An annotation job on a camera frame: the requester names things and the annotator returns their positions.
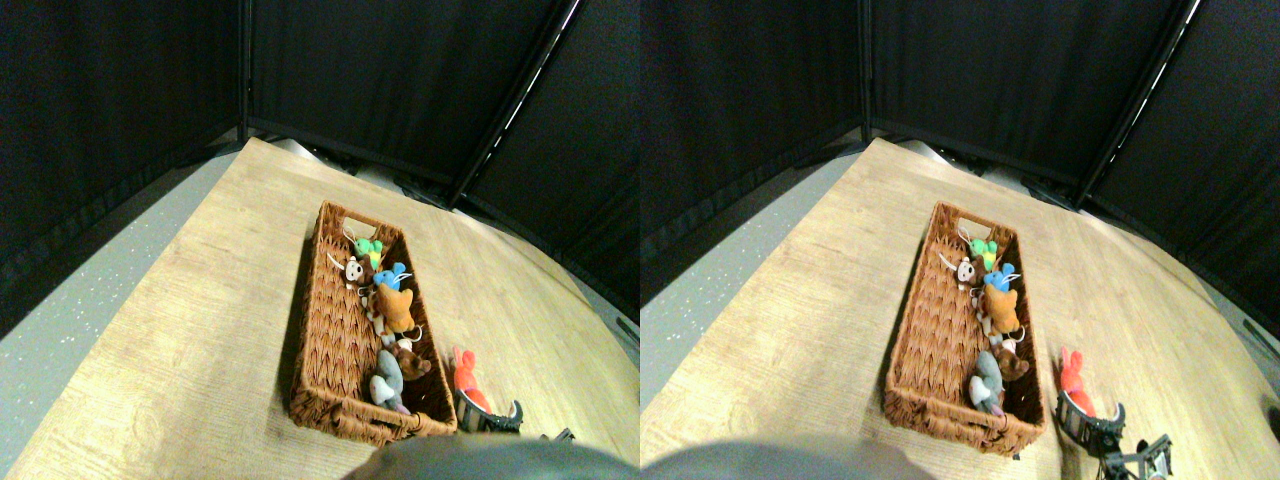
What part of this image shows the red plush toy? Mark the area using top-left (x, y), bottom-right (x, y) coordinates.
top-left (452, 346), bottom-right (492, 413)
top-left (1059, 346), bottom-right (1098, 417)

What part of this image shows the orange plush toy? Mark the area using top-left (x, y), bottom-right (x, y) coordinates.
top-left (983, 288), bottom-right (1022, 335)
top-left (374, 287), bottom-right (417, 334)

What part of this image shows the brown white-faced plush toy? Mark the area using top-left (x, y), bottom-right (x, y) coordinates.
top-left (938, 251), bottom-right (981, 291)
top-left (327, 251), bottom-right (367, 289)

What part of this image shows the dark brown plush toy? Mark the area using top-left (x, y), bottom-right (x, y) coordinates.
top-left (996, 345), bottom-right (1031, 383)
top-left (392, 343), bottom-right (433, 382)

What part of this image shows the grey plush toy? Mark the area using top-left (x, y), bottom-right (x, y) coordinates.
top-left (369, 350), bottom-right (412, 416)
top-left (968, 351), bottom-right (1007, 417)

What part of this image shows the brown wicker basket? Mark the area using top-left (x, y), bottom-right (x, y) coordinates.
top-left (884, 202), bottom-right (1048, 458)
top-left (290, 201), bottom-right (459, 447)

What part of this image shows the black curtain stand pole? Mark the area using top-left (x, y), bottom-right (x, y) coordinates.
top-left (446, 0), bottom-right (584, 209)
top-left (1073, 0), bottom-right (1204, 209)
top-left (859, 0), bottom-right (875, 147)
top-left (237, 0), bottom-right (253, 147)

